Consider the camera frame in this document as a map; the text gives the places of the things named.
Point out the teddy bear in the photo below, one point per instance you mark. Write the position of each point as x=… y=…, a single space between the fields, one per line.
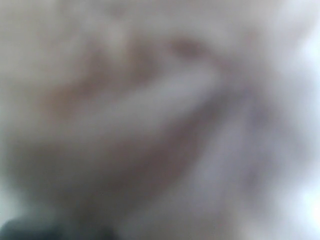
x=159 y=119

